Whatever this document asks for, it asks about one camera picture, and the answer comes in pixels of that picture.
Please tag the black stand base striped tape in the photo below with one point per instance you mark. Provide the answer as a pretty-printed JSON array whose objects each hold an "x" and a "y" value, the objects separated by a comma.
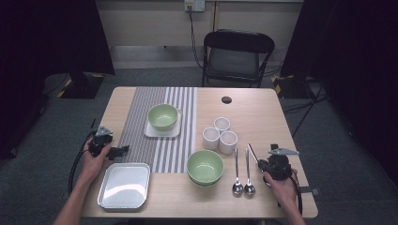
[
  {"x": 81, "y": 90},
  {"x": 294, "y": 90}
]

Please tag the grey striped placemat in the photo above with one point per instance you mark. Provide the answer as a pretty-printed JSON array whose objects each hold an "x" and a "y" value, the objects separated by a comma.
[{"x": 175, "y": 150}]

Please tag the green bowl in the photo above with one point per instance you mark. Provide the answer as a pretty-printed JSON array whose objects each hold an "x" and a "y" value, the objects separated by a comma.
[
  {"x": 203, "y": 186},
  {"x": 162, "y": 117},
  {"x": 205, "y": 165}
]

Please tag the person's right hand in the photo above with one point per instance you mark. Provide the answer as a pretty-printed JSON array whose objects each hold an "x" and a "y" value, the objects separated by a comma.
[{"x": 286, "y": 190}]

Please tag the black folding chair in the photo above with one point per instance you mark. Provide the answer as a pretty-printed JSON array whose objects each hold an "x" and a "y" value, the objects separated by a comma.
[{"x": 237, "y": 42}]

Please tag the dark curtain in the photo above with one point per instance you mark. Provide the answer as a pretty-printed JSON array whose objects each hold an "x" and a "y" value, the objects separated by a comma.
[
  {"x": 359, "y": 62},
  {"x": 47, "y": 37}
]

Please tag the person's left hand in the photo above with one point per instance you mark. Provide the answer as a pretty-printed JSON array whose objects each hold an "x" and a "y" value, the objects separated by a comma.
[{"x": 92, "y": 167}]

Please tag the dark grey tape strip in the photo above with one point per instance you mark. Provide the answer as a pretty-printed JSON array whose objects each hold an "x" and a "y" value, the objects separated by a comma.
[{"x": 313, "y": 190}]

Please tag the white square plate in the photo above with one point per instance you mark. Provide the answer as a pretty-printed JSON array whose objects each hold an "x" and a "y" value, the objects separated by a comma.
[
  {"x": 125, "y": 184},
  {"x": 150, "y": 132}
]

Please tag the metal spoon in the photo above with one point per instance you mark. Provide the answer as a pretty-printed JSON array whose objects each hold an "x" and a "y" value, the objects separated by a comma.
[
  {"x": 252, "y": 152},
  {"x": 249, "y": 189},
  {"x": 237, "y": 188}
]

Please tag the white ribbed cup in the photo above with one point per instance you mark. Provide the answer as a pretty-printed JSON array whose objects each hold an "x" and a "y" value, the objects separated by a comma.
[
  {"x": 221, "y": 124},
  {"x": 211, "y": 137},
  {"x": 228, "y": 143}
]

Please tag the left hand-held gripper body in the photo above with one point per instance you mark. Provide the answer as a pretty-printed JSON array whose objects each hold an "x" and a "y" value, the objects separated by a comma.
[{"x": 99, "y": 145}]

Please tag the thin vertical wall pipe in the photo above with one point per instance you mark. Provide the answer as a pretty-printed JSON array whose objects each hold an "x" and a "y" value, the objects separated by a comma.
[{"x": 215, "y": 15}]

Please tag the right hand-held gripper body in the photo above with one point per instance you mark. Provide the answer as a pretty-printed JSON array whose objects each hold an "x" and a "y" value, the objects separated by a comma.
[{"x": 278, "y": 167}]

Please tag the small black floor object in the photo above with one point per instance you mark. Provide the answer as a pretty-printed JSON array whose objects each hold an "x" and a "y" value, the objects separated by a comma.
[{"x": 93, "y": 122}]

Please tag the white wall socket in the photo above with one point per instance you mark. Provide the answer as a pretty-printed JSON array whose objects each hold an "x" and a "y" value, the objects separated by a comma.
[{"x": 197, "y": 5}]

